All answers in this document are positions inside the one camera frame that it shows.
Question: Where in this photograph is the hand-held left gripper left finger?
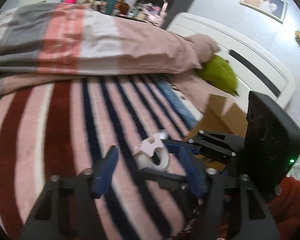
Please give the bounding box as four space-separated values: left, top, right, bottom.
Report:
20 145 119 240

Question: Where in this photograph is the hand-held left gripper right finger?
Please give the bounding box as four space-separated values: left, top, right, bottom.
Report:
179 147 282 240

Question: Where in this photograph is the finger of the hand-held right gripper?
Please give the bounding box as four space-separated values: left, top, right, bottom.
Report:
162 129 246 166
139 167 204 207

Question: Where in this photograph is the brown cardboard box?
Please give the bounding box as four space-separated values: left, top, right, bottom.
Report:
190 94 249 165

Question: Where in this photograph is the flat pink pillow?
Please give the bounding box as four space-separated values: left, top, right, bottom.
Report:
170 70 230 113

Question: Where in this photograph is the white bed headboard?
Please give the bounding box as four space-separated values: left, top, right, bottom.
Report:
166 12 297 112

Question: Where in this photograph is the pink striped pillow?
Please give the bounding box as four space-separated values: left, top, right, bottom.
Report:
182 34 220 69

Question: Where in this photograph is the striped pink grey duvet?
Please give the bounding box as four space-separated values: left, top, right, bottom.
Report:
0 3 203 100

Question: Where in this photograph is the dark bookshelf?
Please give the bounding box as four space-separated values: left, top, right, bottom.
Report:
135 0 205 28

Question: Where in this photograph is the framed wall picture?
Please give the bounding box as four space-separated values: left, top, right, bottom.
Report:
239 0 288 24

